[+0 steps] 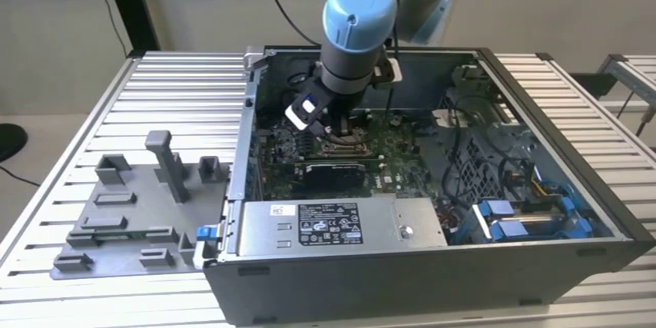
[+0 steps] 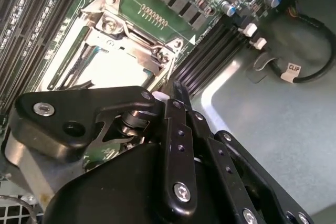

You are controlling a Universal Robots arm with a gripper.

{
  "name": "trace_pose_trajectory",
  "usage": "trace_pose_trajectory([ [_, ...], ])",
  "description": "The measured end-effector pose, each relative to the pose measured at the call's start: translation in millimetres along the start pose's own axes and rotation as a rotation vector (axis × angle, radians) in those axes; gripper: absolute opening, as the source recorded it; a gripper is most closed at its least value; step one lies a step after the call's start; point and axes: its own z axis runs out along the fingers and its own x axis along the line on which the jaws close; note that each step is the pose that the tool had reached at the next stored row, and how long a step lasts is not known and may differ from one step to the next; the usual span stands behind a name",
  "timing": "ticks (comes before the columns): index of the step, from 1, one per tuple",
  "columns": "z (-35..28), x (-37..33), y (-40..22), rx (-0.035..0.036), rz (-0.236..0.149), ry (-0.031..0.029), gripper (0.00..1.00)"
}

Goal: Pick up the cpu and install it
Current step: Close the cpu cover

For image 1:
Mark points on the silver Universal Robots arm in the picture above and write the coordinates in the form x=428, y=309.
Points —
x=348, y=70

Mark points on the blue disk carrier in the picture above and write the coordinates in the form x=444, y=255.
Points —
x=498, y=208
x=510, y=230

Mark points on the metal drive cage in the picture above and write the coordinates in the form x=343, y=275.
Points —
x=482, y=143

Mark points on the black power supply label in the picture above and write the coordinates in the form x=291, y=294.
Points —
x=328, y=224

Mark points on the black round chair base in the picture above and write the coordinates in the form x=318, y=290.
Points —
x=10, y=141

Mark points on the black metal post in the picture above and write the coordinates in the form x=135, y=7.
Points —
x=132, y=5

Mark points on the grey parts rack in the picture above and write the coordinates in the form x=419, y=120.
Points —
x=154, y=213

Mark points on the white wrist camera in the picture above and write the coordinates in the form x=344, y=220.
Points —
x=300, y=118

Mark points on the CPU socket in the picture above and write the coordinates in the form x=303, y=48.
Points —
x=348, y=154

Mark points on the blue case latch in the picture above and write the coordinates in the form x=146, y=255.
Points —
x=203, y=234

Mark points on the silver power supply unit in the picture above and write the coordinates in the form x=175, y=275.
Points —
x=379, y=224

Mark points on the silver coin battery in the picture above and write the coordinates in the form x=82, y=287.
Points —
x=394, y=122

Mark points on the aluminium side table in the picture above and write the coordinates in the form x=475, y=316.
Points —
x=635, y=74

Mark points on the green motherboard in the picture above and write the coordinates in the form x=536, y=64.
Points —
x=404, y=166

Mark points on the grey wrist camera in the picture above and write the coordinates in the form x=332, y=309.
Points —
x=394, y=74

